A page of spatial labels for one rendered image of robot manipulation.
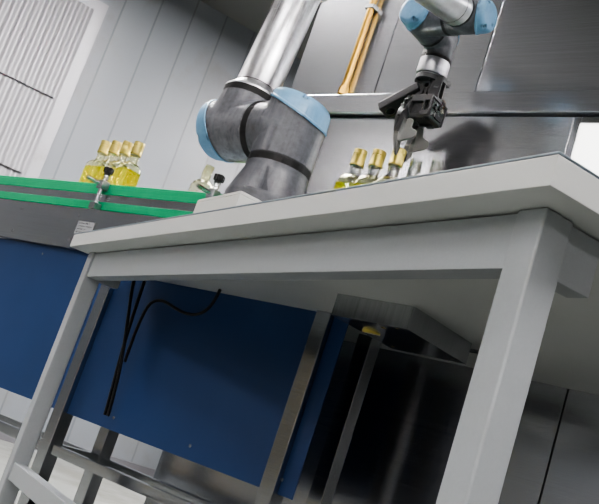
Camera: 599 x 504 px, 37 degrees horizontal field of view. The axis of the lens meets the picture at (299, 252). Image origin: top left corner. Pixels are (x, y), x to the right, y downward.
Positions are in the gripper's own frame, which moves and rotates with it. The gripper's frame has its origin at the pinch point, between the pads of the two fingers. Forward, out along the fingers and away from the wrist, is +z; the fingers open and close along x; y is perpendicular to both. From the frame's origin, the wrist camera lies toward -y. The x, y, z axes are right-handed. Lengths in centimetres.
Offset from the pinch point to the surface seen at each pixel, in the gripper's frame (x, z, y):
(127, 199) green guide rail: -14, 23, -76
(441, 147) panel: 12.0, -7.6, 2.7
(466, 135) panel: 12.0, -11.0, 8.8
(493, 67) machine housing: 14.9, -31.6, 8.6
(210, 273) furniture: -58, 50, 15
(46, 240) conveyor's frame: -16, 39, -102
